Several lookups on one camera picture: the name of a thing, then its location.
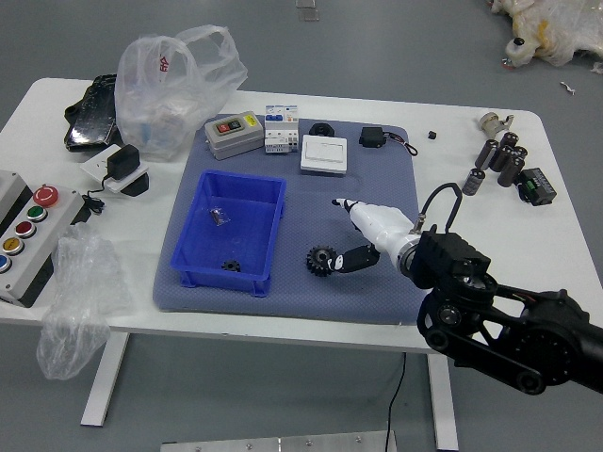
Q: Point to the crumpled clear plastic bag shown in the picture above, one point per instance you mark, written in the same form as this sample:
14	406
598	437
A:
80	292

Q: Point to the white table leg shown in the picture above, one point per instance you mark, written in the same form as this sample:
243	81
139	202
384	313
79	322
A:
106	376
443	405

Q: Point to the white circuit breaker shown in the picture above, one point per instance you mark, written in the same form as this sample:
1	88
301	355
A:
281	127

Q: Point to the black module with green terminals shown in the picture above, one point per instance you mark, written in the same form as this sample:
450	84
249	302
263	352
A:
537	186

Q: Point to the large translucent plastic bag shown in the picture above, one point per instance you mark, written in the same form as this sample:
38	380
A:
160	108

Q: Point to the small clear screw bag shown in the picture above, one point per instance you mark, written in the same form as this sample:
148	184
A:
219	215

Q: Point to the grey multi-button control box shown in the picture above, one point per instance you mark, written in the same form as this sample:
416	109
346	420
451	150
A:
33	235

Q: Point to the black plastic tray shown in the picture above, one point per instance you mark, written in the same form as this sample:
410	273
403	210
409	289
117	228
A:
92	122

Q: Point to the grey push-button switch box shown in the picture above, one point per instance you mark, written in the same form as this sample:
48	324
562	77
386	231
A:
231	136

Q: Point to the blue plastic box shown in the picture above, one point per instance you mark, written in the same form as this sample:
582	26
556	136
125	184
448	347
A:
245	226

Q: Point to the white socket plate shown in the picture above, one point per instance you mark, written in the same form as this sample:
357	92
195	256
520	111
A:
94	167

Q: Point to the white wall switch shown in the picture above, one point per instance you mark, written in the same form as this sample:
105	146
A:
324	154

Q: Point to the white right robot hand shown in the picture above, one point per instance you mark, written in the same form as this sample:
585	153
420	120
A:
381	226

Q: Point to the white grey connector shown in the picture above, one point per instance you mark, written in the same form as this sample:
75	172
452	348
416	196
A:
490	123

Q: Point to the black power adapter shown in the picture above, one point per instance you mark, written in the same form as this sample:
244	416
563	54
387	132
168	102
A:
123	161

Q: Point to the small black module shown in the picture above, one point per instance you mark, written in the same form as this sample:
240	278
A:
372	136

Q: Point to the small black gear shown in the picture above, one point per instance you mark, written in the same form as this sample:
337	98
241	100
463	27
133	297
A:
231	266

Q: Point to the big black gear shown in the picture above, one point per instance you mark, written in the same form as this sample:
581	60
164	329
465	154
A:
320	261

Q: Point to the black round part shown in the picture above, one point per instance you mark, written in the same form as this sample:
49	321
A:
321	129

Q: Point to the blue-grey mat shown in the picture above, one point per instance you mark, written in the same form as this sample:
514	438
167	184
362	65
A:
330	296

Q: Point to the dark cylindrical capacitor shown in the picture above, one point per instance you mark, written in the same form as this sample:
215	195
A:
501	158
510	140
511	172
486	153
474	181
520	152

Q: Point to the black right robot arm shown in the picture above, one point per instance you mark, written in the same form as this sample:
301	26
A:
518	329

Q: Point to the white scrap on floor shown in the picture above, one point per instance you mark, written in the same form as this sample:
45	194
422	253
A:
567	88

